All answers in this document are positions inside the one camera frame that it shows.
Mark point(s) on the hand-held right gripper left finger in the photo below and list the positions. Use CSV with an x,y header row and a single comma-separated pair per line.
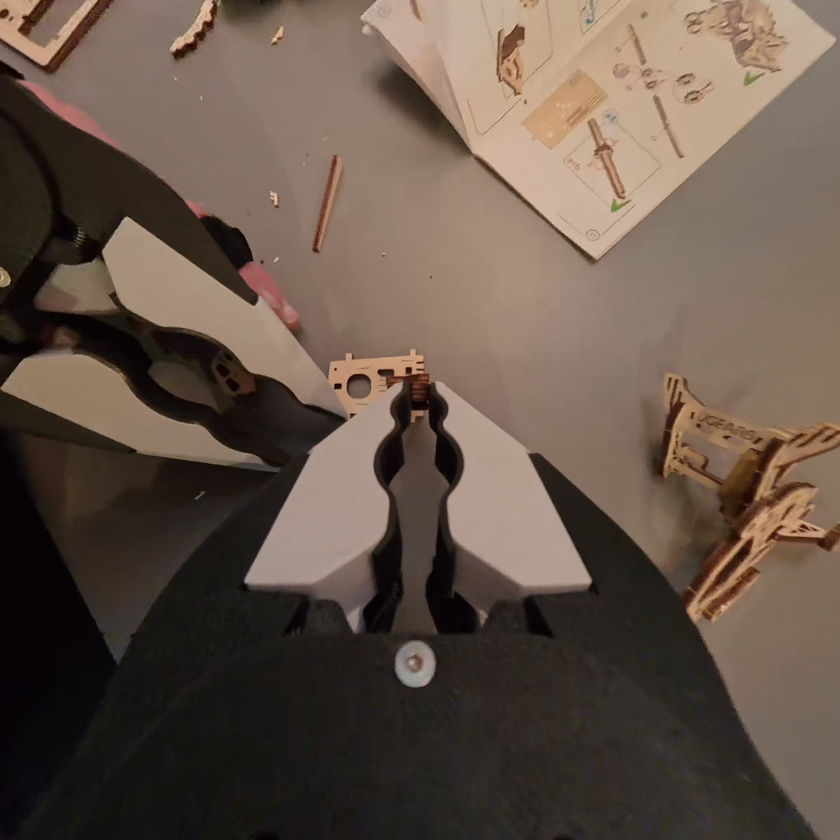
x,y
321,518

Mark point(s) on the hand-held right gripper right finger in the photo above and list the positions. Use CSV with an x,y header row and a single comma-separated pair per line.
x,y
518,525

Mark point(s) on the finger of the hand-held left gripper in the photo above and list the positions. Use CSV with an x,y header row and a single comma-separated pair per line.
x,y
190,289
85,400

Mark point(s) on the small wooden part with holes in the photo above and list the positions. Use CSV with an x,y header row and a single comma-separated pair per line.
x,y
231,375

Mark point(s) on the wooden model plate part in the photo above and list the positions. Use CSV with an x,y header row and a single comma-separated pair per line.
x,y
374,377

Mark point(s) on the wooden model assembly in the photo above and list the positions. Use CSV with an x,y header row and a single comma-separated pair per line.
x,y
728,459

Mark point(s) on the person's left hand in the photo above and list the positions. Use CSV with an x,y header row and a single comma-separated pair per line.
x,y
285,312

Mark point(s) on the thin wooden stick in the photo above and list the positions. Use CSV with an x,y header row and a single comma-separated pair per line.
x,y
328,200

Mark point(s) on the person's dark clothing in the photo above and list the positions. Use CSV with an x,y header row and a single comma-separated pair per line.
x,y
46,590

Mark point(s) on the jagged wooden part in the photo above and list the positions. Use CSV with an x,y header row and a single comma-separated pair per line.
x,y
193,29

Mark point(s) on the white instruction booklet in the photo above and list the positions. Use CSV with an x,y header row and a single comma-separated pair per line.
x,y
525,65

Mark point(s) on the wooden parts sheet frame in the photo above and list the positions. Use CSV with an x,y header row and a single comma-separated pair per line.
x,y
46,33

